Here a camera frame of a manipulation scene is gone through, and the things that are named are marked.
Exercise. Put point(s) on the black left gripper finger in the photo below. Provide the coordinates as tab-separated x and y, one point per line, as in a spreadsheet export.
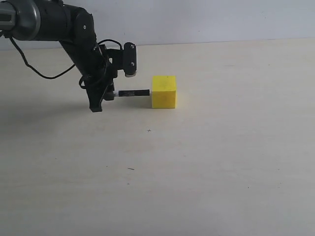
95	95

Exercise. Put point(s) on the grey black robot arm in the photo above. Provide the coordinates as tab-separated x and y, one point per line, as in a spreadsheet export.
73	27

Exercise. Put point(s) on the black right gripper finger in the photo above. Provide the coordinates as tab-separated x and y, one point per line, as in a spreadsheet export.
109	93

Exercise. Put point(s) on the black and white marker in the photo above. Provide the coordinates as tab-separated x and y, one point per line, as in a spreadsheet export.
131	93

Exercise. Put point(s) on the yellow foam cube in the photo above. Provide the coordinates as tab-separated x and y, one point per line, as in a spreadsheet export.
164	92

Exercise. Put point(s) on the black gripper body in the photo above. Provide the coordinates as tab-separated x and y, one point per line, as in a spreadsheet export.
103	69

